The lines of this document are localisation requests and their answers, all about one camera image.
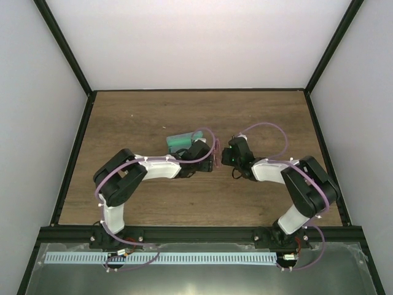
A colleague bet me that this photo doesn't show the pink sunglasses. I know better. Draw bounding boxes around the pink sunglasses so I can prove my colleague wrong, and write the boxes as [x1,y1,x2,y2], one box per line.
[212,138,221,168]

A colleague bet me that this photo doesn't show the blue-grey glasses case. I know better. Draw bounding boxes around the blue-grey glasses case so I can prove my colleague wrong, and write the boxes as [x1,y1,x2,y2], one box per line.
[166,130,203,153]

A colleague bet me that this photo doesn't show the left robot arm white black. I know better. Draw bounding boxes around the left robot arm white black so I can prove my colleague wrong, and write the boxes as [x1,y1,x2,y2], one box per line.
[93,140,214,248]

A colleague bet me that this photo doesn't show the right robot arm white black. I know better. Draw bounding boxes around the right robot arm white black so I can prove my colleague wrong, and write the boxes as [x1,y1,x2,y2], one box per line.
[222,135,341,248]

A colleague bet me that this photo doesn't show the light blue slotted strip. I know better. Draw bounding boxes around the light blue slotted strip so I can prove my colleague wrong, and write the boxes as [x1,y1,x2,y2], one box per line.
[44,252,277,266]

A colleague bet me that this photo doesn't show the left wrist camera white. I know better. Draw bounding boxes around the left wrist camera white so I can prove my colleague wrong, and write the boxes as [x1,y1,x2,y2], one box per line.
[193,138,206,143]

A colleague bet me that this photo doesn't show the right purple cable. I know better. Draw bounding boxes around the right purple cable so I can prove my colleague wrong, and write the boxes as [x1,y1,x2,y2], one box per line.
[242,122,331,273]

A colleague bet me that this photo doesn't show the black frame post right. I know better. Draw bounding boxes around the black frame post right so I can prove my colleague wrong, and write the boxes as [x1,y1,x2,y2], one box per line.
[305,0,365,93]

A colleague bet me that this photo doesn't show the black frame post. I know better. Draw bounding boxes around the black frame post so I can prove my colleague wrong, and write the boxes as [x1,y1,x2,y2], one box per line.
[305,0,365,93]
[33,0,93,96]

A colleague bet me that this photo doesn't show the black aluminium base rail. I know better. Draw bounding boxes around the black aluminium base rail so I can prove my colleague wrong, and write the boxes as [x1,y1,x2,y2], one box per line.
[39,226,366,251]

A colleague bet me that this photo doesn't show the black frame post left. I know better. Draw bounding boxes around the black frame post left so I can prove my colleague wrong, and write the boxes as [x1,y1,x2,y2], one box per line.
[33,0,93,96]

